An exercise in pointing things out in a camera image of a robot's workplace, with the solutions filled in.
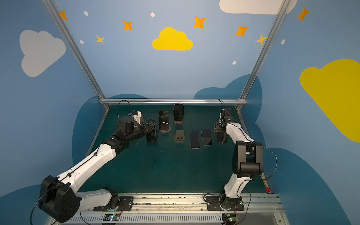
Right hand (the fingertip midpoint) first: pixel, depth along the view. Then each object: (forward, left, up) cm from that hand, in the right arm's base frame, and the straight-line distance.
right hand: (224, 125), depth 96 cm
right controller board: (-52, +2, -11) cm, 53 cm away
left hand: (-13, +43, +15) cm, 47 cm away
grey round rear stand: (-1, +41, -9) cm, 42 cm away
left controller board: (-55, +63, -10) cm, 84 cm away
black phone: (-14, +5, +7) cm, 16 cm away
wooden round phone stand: (+9, +33, -11) cm, 36 cm away
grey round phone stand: (-7, +31, -7) cm, 32 cm away
